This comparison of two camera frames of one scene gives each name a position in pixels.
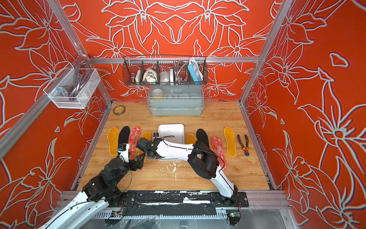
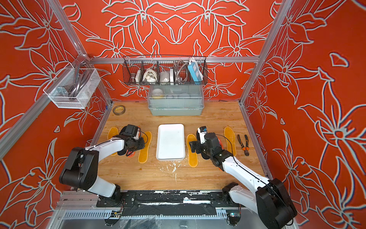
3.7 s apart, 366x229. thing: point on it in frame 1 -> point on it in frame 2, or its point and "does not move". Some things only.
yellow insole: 230,137 does not move
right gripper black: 148,154 -> 193,147
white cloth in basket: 149,76 does not move
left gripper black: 139,164 -> 141,146
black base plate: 183,199 does not move
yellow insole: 147,135 does not move
